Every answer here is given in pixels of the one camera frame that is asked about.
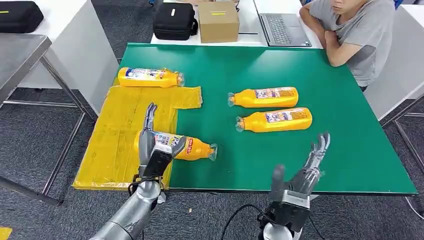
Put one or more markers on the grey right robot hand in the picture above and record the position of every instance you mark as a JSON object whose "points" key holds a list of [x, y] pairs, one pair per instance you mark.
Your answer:
{"points": [[303, 180]]}

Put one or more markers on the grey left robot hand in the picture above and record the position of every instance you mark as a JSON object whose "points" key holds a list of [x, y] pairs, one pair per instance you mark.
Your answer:
{"points": [[145, 149]]}

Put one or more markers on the orange drink bottle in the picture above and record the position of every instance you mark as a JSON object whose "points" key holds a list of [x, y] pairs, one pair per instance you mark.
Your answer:
{"points": [[197, 150], [145, 82], [265, 126], [251, 101]]}

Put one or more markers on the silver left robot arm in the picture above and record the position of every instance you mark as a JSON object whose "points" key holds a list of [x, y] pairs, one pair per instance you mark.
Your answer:
{"points": [[132, 212]]}

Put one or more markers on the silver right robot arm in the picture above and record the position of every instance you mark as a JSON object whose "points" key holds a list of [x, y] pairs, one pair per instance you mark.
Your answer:
{"points": [[276, 233]]}

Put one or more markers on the yellow plastic sheet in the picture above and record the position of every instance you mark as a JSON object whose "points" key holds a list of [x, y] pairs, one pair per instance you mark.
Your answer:
{"points": [[112, 139]]}

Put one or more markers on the white table leg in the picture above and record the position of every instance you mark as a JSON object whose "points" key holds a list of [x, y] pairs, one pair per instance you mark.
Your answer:
{"points": [[161, 197]]}

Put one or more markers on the green table mat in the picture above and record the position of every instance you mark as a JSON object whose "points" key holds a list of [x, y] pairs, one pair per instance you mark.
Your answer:
{"points": [[232, 66]]}

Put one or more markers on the white table with side panel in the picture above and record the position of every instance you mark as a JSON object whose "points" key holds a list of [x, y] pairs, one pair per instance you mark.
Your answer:
{"points": [[76, 49], [400, 66]]}

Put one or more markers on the black case with white label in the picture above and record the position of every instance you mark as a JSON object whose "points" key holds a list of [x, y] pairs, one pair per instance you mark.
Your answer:
{"points": [[174, 23]]}

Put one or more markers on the brown cardboard box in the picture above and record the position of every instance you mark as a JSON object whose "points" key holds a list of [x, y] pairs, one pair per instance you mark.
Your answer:
{"points": [[218, 28]]}

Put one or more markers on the grey laptop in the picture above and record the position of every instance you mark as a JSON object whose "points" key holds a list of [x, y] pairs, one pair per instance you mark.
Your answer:
{"points": [[285, 30]]}

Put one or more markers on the black pen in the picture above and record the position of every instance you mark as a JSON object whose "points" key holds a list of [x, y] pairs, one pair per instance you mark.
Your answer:
{"points": [[247, 33]]}

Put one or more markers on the steel table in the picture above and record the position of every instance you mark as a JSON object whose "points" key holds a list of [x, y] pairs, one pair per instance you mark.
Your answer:
{"points": [[16, 56]]}

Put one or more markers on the person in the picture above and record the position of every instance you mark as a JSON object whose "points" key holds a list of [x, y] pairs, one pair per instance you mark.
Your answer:
{"points": [[367, 33]]}

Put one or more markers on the white desk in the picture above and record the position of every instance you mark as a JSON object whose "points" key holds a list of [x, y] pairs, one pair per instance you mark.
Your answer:
{"points": [[246, 16]]}

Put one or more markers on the black case with yellow label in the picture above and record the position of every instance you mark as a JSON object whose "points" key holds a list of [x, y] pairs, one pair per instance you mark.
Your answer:
{"points": [[20, 18]]}

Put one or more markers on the blue chair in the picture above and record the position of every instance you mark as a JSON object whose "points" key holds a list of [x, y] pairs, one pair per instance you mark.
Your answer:
{"points": [[398, 3]]}

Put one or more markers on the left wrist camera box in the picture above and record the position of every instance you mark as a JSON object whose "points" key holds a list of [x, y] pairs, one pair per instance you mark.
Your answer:
{"points": [[159, 164]]}

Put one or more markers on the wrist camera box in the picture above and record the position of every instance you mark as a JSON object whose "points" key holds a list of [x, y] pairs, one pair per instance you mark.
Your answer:
{"points": [[291, 212], [159, 164]]}

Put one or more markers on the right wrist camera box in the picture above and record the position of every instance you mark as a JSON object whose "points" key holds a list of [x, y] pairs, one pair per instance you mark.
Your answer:
{"points": [[291, 212]]}

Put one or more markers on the steel table leg frame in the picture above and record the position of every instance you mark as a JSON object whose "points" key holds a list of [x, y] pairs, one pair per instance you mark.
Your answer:
{"points": [[402, 140]]}

